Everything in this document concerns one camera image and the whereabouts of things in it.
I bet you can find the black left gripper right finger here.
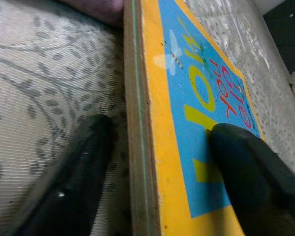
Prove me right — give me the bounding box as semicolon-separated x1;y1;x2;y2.
209;122;295;236

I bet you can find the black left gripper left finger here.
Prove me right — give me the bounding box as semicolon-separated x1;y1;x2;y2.
12;114;114;236

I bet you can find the yellow blue children's book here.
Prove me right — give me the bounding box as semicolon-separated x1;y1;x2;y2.
122;0;266;236

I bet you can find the purple Mickey print blanket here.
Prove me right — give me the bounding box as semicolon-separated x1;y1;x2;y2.
55;0;125;27

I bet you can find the white grey patterned mattress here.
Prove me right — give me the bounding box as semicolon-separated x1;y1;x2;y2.
0;0;295;236

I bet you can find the dark tufted headboard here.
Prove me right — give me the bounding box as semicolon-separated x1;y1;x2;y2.
262;0;295;77

